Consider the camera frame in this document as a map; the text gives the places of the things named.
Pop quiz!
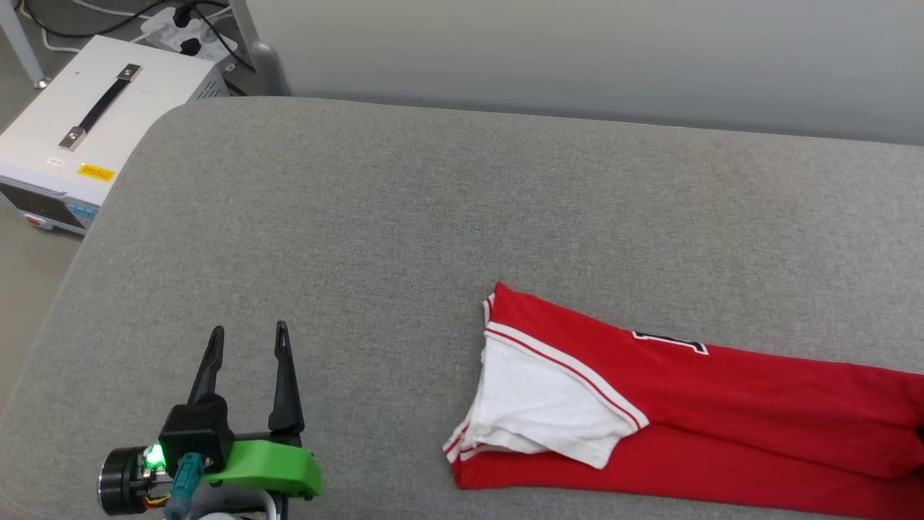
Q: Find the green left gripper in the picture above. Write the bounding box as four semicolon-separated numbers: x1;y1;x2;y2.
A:
186;321;323;499

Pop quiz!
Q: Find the red white basketball jersey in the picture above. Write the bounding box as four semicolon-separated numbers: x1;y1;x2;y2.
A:
443;282;924;520

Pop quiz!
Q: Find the black cylindrical left gripper motor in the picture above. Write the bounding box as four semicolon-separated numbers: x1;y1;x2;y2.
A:
100;446;170;516

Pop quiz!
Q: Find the white power strip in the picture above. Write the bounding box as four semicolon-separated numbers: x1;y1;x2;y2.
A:
141;6;239;62

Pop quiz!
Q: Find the thin grey metal leg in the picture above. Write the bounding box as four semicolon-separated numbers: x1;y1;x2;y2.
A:
0;0;50;90

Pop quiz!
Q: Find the teal left cable plug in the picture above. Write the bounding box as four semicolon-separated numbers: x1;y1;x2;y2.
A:
165;454;205;520

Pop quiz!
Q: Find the white power box with handle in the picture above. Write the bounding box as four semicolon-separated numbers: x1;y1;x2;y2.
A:
0;35;232;237

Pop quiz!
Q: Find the thick grey metal post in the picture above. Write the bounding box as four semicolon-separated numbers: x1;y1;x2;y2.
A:
230;0;292;98

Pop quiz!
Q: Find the black power cable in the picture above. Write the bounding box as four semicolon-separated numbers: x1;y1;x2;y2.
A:
22;0;253;95

